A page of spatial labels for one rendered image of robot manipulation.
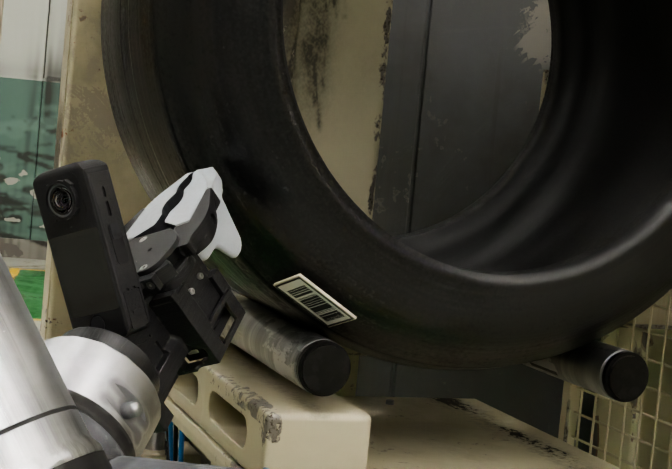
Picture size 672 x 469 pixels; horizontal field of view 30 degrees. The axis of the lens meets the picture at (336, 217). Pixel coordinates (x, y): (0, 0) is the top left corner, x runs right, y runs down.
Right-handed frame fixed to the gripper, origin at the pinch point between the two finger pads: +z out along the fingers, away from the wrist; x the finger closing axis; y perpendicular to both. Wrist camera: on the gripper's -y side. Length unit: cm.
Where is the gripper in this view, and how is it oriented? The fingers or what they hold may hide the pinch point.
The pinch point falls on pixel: (198, 173)
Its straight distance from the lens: 92.9
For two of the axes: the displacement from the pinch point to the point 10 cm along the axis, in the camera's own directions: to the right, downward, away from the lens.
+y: 4.7, 7.7, 4.3
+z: 2.8, -6.0, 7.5
